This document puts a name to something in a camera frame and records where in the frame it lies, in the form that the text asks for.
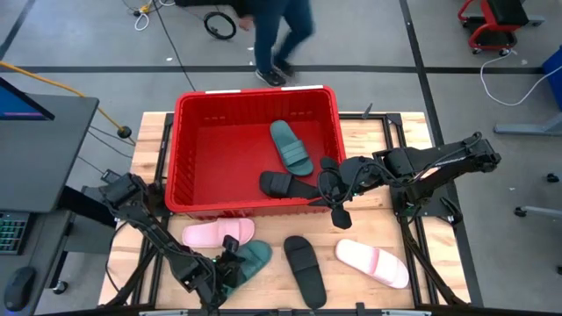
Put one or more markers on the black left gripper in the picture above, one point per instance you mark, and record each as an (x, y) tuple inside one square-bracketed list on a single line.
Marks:
[(219, 276)]

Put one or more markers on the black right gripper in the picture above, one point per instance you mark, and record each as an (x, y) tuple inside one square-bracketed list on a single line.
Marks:
[(351, 175)]

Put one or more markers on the green slide sandal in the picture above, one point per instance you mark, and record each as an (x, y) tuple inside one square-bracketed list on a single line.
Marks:
[(290, 149), (259, 256)]

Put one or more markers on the pink slide sandal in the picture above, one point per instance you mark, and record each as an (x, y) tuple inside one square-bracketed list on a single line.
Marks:
[(211, 232), (373, 263)]

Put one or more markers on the black slide sandal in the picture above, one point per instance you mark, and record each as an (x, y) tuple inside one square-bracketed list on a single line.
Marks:
[(305, 272), (281, 184)]

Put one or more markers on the red plastic bin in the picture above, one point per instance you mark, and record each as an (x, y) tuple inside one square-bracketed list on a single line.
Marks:
[(228, 158)]

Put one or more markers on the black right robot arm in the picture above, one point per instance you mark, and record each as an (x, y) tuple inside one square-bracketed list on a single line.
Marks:
[(439, 164)]

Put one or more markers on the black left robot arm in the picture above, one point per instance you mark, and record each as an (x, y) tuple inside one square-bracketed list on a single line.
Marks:
[(149, 228)]

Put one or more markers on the blue bin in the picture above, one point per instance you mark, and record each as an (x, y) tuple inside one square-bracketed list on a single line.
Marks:
[(555, 74)]

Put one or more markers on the black clamp lever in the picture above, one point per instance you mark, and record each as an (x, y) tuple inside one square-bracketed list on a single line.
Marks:
[(452, 210)]

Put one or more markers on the black caster wheel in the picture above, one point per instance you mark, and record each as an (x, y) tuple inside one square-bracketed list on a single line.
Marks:
[(60, 287), (552, 177)]

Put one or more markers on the person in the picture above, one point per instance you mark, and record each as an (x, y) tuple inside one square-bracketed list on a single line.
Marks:
[(268, 35)]

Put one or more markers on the grey leg with caster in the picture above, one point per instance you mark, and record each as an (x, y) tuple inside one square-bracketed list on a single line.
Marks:
[(540, 210)]

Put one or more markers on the grey table foot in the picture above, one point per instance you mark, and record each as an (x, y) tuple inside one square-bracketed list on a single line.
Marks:
[(527, 129)]

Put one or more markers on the black computer mouse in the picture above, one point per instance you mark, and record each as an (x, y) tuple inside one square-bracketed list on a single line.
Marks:
[(19, 287)]

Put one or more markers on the dark grey desk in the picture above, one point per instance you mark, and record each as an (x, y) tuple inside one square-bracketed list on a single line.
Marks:
[(44, 153)]

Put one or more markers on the backlit black keyboard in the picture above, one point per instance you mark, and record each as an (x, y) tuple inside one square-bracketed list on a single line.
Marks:
[(12, 232)]

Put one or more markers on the black box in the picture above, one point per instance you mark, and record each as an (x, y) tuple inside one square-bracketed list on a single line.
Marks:
[(197, 2)]

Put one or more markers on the red rolling stool black seat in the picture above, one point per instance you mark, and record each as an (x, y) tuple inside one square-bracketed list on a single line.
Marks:
[(509, 11)]

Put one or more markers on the computer monitor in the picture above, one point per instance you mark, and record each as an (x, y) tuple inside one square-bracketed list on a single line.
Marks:
[(17, 105)]

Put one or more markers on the yellow power plug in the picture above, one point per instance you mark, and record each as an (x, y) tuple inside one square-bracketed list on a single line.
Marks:
[(145, 8)]

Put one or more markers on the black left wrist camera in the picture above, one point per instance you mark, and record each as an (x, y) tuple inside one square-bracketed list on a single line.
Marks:
[(230, 243)]

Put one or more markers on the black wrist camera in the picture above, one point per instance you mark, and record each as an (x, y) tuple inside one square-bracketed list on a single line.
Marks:
[(329, 164), (230, 243)]

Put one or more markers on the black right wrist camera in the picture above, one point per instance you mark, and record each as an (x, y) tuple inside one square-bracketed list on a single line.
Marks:
[(329, 164)]

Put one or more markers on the black aluminium table frame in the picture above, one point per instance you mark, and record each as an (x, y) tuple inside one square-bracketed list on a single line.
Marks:
[(351, 117)]

